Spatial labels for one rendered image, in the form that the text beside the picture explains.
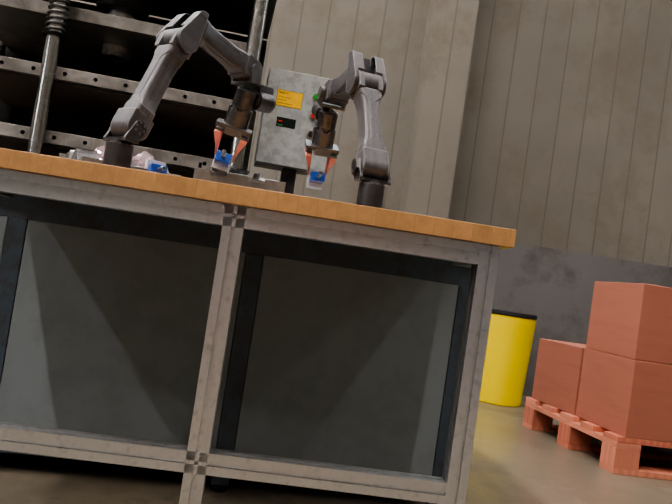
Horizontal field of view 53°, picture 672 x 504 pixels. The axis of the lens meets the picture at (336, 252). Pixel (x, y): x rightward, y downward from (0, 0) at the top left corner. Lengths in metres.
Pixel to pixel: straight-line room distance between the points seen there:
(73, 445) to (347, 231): 0.71
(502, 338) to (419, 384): 2.46
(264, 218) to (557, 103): 4.20
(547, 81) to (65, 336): 4.26
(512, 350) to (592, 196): 1.53
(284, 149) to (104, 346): 1.27
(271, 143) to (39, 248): 1.21
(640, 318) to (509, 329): 1.43
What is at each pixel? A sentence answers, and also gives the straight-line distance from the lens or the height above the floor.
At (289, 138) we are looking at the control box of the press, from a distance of 2.89.
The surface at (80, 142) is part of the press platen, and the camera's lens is 2.85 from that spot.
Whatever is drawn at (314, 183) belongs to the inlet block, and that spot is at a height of 0.92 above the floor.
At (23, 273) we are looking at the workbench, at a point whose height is 0.53.
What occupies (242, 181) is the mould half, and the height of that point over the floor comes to 0.87.
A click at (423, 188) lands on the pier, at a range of 4.75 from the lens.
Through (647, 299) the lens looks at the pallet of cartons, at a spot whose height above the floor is 0.75.
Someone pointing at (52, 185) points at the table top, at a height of 0.74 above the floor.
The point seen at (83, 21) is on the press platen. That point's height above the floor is 1.49.
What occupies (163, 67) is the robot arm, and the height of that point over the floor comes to 1.08.
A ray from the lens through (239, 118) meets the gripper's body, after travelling 1.95.
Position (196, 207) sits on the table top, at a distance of 1.46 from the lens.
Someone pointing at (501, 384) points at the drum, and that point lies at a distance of 4.51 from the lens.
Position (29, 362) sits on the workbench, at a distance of 2.01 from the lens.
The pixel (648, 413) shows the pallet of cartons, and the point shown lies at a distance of 3.25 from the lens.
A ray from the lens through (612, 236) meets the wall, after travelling 5.50.
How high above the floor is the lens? 0.63
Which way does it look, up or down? 2 degrees up
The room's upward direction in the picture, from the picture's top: 8 degrees clockwise
